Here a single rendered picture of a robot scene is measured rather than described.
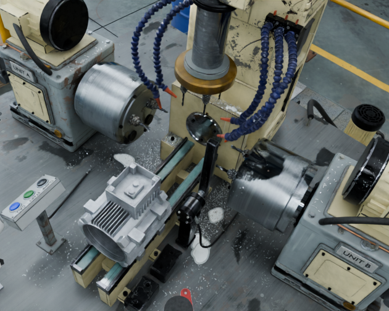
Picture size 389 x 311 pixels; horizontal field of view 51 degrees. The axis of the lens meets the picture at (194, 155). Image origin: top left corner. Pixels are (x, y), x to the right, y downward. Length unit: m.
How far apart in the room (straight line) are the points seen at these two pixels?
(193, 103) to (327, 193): 0.53
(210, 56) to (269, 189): 0.41
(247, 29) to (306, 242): 0.65
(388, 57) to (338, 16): 0.68
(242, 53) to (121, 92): 0.41
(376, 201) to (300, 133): 0.82
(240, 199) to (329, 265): 0.31
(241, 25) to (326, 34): 2.82
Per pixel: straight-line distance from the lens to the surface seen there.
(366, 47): 4.10
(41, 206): 1.23
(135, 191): 1.13
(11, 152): 1.71
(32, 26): 1.45
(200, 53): 1.11
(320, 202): 1.16
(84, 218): 1.14
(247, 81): 1.39
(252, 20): 1.27
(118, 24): 3.76
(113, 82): 1.38
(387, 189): 1.06
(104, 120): 1.38
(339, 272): 1.23
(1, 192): 1.60
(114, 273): 1.24
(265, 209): 1.20
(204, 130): 1.43
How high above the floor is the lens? 2.06
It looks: 51 degrees down
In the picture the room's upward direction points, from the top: 8 degrees clockwise
